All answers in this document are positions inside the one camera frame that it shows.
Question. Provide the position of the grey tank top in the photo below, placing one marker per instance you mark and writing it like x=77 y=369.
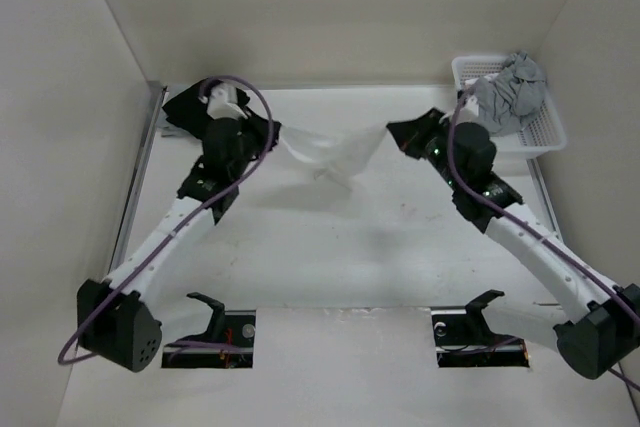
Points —
x=510 y=101

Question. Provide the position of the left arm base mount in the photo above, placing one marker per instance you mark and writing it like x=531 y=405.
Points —
x=226 y=342

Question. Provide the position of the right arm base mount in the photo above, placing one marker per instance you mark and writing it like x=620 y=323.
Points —
x=463 y=339

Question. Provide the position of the white plastic basket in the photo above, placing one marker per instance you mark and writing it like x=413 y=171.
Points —
x=544 y=134

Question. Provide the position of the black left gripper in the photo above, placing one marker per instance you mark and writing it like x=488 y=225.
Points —
x=261 y=127

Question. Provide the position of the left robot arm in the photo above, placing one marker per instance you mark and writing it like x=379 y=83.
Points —
x=115 y=316

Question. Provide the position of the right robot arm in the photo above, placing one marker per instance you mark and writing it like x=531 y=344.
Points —
x=598 y=324

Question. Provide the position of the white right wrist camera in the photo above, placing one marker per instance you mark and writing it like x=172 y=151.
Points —
x=468 y=108

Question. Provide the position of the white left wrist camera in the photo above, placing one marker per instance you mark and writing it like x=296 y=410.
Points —
x=223 y=101

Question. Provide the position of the white tank top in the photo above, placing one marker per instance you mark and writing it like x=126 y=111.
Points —
x=338 y=157

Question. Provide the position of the folded black tank top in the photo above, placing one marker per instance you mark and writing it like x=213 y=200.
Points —
x=185 y=116

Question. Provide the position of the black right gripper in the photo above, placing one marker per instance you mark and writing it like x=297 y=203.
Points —
x=410 y=134

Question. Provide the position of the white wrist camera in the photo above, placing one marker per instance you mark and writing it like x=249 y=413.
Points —
x=223 y=101
x=468 y=108

